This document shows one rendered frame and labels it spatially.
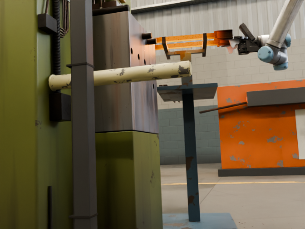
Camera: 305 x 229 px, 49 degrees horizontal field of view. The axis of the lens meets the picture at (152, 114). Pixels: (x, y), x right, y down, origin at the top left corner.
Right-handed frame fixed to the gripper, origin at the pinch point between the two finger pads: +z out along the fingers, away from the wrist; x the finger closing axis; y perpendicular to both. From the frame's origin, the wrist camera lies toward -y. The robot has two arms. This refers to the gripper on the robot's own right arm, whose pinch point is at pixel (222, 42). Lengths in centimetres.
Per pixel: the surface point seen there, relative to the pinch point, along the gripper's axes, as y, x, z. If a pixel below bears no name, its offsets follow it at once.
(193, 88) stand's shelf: 28.3, -19.7, 17.1
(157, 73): 36, -90, 27
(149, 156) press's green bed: 60, -46, 37
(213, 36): 1.0, -13.4, 5.7
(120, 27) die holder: 12, -65, 43
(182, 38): 0.9, -13.5, 21.4
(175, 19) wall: -297, 713, 56
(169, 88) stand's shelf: 27.7, -20.1, 29.0
